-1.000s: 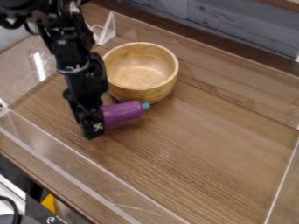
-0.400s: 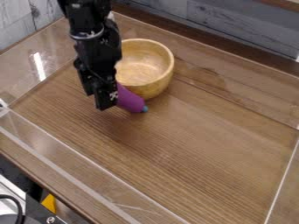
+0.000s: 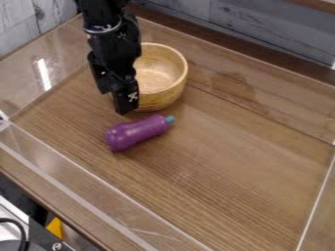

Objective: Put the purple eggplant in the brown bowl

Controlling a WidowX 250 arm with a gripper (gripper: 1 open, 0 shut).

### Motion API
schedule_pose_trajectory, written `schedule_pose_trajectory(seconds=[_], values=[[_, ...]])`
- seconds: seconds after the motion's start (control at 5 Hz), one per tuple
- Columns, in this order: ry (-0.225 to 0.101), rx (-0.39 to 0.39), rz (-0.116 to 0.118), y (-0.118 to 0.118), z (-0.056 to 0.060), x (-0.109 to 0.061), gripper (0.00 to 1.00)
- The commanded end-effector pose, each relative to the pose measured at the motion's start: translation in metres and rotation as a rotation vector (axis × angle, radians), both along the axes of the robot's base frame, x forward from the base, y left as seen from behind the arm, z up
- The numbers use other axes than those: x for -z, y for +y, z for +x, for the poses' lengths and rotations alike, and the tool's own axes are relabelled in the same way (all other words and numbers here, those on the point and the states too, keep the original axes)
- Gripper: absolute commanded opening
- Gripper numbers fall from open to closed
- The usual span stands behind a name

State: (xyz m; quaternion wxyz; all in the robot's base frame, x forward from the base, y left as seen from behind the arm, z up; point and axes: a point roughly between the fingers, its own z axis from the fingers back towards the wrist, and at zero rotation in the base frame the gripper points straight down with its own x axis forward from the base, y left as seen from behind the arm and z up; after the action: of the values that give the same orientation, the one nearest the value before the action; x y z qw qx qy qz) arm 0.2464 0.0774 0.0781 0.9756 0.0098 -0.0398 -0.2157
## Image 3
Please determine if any black cable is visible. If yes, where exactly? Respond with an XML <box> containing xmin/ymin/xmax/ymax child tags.
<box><xmin>0</xmin><ymin>217</ymin><xmax>31</xmax><ymax>251</ymax></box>

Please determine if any yellow black equipment base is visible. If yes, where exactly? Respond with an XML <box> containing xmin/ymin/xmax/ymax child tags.
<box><xmin>26</xmin><ymin>216</ymin><xmax>90</xmax><ymax>251</ymax></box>

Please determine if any brown wooden bowl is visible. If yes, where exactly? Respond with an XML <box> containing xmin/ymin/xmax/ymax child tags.
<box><xmin>135</xmin><ymin>42</ymin><xmax>189</xmax><ymax>112</ymax></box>

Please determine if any purple toy eggplant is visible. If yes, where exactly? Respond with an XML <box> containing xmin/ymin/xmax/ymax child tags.
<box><xmin>106</xmin><ymin>115</ymin><xmax>175</xmax><ymax>151</ymax></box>

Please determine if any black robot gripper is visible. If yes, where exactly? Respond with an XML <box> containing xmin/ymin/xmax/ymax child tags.
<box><xmin>79</xmin><ymin>0</ymin><xmax>142</xmax><ymax>115</ymax></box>

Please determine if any clear acrylic tray wall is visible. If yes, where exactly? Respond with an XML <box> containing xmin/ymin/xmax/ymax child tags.
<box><xmin>0</xmin><ymin>111</ymin><xmax>214</xmax><ymax>251</ymax></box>

